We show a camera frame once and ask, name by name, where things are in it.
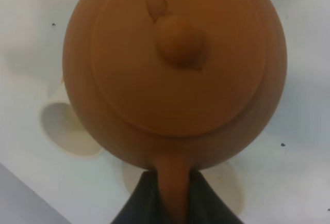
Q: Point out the cream round teapot coaster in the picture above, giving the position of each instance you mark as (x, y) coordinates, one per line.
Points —
(222, 179)

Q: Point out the white teacup near teapot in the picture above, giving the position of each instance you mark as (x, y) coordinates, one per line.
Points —
(63, 128)

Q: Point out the brown clay teapot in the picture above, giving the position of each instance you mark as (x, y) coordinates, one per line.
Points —
(174, 85)

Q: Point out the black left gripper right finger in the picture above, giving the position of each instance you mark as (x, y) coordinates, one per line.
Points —
(204, 206)

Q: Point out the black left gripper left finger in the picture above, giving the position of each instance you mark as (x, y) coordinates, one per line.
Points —
(144, 205)

